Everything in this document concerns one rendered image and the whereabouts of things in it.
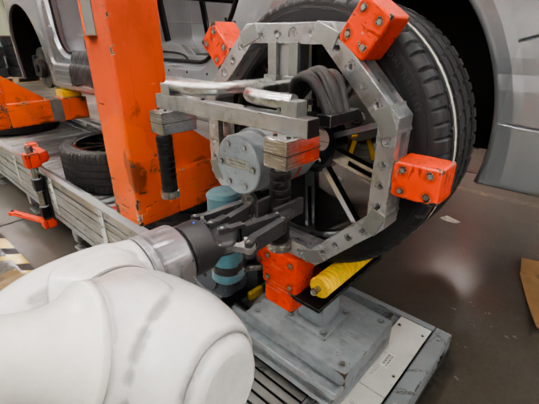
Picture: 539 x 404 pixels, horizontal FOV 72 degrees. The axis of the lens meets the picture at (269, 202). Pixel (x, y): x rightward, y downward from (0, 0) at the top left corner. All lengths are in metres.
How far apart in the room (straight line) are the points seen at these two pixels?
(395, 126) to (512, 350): 1.24
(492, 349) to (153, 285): 1.55
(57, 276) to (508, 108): 0.96
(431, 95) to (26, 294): 0.69
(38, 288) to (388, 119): 0.58
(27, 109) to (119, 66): 1.99
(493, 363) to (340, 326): 0.63
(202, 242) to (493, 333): 1.50
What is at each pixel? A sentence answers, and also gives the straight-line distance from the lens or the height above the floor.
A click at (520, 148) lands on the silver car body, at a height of 0.85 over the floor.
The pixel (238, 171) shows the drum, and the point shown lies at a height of 0.84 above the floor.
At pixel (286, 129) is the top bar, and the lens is 0.60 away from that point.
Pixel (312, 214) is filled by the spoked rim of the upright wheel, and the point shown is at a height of 0.65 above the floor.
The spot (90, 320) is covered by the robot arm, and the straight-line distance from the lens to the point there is 0.28.
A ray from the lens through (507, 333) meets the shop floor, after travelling 1.85.
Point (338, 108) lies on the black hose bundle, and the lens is 0.64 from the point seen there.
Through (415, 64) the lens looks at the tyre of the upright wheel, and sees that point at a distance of 0.78.
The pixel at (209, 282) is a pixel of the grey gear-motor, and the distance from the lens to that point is 1.36.
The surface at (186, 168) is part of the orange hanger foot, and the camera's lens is 1.32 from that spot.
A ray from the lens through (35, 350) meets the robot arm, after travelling 0.28.
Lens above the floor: 1.10
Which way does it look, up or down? 24 degrees down
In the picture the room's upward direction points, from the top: straight up
